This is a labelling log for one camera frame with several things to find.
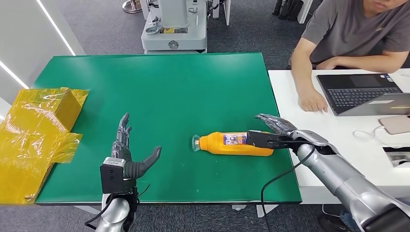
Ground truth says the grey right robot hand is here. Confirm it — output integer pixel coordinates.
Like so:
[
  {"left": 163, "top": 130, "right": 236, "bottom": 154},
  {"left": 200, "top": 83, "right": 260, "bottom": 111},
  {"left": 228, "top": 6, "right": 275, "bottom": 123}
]
[{"left": 254, "top": 114, "right": 299, "bottom": 135}]

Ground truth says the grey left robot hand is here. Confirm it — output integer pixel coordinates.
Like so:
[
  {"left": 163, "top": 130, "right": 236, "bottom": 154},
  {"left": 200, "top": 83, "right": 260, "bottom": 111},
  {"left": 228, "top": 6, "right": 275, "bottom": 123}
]
[{"left": 111, "top": 113, "right": 162, "bottom": 179}]

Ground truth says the orange detergent bottle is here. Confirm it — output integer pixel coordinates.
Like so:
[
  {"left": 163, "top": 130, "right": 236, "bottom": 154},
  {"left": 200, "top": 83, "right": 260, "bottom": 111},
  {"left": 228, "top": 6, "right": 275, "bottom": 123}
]
[{"left": 192, "top": 131, "right": 275, "bottom": 157}]

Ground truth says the person's right hand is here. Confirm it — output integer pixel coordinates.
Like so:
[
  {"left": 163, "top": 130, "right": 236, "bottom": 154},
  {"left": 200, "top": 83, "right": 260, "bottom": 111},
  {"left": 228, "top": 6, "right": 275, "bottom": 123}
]
[{"left": 298, "top": 91, "right": 329, "bottom": 113}]

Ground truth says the person's hand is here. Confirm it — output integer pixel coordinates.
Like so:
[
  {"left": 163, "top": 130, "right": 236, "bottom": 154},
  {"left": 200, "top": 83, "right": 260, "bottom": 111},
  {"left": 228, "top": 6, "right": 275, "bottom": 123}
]
[
  {"left": 315, "top": 58, "right": 339, "bottom": 71},
  {"left": 298, "top": 91, "right": 329, "bottom": 113}
]

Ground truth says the white table foot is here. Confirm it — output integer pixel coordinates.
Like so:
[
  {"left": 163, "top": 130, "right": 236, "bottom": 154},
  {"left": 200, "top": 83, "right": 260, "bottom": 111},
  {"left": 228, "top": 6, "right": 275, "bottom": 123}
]
[
  {"left": 231, "top": 204, "right": 279, "bottom": 219},
  {"left": 74, "top": 205, "right": 103, "bottom": 215}
]

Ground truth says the person's left hand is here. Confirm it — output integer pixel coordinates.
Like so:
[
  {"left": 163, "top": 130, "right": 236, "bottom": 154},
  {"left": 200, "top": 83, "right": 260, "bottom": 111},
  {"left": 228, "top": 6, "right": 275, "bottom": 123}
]
[{"left": 315, "top": 58, "right": 339, "bottom": 71}]

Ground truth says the dark grey laptop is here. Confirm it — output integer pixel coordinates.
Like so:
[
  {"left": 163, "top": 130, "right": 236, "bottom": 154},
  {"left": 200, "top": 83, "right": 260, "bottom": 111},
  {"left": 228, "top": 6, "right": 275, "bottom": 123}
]
[{"left": 316, "top": 73, "right": 410, "bottom": 116}]

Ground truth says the yellow taped cardboard box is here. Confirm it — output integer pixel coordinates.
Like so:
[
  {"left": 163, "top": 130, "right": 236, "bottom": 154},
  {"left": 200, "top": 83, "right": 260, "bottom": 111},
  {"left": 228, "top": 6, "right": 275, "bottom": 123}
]
[{"left": 0, "top": 87, "right": 89, "bottom": 205}]

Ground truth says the person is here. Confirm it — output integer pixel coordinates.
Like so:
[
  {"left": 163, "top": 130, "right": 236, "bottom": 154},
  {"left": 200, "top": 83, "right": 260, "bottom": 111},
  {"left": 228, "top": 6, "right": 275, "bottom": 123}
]
[{"left": 290, "top": 0, "right": 410, "bottom": 113}]

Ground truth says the white furniture panel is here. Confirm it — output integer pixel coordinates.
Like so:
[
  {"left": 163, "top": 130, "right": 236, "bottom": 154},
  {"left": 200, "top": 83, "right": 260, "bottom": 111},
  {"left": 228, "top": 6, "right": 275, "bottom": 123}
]
[
  {"left": 223, "top": 0, "right": 232, "bottom": 26},
  {"left": 297, "top": 0, "right": 314, "bottom": 25}
]

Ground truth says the rose gold phone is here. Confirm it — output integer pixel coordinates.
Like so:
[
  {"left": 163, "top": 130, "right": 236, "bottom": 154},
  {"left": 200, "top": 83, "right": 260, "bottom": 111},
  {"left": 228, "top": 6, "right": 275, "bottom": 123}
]
[{"left": 378, "top": 115, "right": 410, "bottom": 135}]

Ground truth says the white device with black slot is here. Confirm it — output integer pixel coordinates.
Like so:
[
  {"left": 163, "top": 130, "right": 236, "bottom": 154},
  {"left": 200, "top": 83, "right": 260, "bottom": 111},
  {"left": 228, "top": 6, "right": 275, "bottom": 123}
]
[{"left": 382, "top": 146, "right": 410, "bottom": 169}]

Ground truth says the white machine base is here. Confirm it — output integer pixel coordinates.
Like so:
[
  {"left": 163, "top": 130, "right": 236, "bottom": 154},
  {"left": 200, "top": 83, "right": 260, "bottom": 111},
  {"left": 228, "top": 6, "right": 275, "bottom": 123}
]
[{"left": 141, "top": 0, "right": 208, "bottom": 55}]

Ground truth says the chrome round stand base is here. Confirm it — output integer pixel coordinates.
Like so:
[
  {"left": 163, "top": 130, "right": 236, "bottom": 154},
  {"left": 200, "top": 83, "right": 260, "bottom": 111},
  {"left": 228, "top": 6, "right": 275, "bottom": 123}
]
[{"left": 122, "top": 0, "right": 143, "bottom": 14}]

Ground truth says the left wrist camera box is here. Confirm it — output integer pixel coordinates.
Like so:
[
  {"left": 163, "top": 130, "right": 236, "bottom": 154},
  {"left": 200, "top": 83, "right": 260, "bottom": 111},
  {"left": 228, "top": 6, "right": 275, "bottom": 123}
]
[{"left": 100, "top": 157, "right": 137, "bottom": 195}]

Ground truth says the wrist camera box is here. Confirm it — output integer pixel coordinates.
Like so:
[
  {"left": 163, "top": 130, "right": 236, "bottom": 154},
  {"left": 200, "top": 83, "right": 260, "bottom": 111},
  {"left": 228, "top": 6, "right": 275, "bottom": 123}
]
[
  {"left": 246, "top": 130, "right": 299, "bottom": 150},
  {"left": 100, "top": 157, "right": 137, "bottom": 195}
]

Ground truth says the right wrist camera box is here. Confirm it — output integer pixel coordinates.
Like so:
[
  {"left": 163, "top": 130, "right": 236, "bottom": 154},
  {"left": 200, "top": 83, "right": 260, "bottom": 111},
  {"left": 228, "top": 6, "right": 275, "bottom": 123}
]
[{"left": 246, "top": 130, "right": 299, "bottom": 150}]

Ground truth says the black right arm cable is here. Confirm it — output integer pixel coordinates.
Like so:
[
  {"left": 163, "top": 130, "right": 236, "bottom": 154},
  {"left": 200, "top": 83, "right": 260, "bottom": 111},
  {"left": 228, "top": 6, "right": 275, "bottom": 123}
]
[{"left": 260, "top": 144, "right": 317, "bottom": 232}]

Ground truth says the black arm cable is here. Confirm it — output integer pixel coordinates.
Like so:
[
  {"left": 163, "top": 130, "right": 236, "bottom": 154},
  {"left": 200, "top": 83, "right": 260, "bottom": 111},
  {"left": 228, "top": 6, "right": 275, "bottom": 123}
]
[
  {"left": 260, "top": 144, "right": 317, "bottom": 232},
  {"left": 85, "top": 193, "right": 120, "bottom": 231}
]

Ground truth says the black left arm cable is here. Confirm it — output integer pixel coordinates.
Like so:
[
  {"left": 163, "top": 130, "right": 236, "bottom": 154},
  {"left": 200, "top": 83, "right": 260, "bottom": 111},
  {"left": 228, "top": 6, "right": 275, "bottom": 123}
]
[{"left": 85, "top": 193, "right": 120, "bottom": 231}]

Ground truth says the white charging cable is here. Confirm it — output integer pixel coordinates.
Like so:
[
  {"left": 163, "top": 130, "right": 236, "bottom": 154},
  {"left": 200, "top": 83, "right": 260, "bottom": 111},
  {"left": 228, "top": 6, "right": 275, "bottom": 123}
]
[{"left": 352, "top": 125, "right": 410, "bottom": 148}]

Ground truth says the white floor cable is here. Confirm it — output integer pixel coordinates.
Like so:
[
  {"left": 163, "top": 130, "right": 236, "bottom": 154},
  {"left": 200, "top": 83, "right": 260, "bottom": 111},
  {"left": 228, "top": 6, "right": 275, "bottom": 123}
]
[{"left": 322, "top": 204, "right": 341, "bottom": 219}]

